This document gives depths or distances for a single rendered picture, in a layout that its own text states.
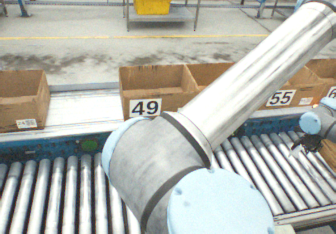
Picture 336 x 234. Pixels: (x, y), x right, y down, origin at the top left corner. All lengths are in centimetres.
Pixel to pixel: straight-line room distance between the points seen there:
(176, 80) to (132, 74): 28
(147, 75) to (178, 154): 112
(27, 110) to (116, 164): 88
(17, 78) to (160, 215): 128
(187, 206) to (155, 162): 11
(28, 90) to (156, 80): 72
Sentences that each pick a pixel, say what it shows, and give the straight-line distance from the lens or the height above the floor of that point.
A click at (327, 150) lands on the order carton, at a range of 166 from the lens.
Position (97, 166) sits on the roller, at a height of 75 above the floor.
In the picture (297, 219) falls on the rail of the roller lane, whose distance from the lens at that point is 136.
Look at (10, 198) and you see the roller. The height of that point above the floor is 74.
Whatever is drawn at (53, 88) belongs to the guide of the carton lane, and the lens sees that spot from 161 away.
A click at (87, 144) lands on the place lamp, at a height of 83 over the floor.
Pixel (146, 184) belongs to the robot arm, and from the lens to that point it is 43.
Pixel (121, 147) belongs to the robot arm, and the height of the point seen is 142.
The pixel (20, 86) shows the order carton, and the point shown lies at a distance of 160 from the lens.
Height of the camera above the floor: 178
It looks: 38 degrees down
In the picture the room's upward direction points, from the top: 6 degrees clockwise
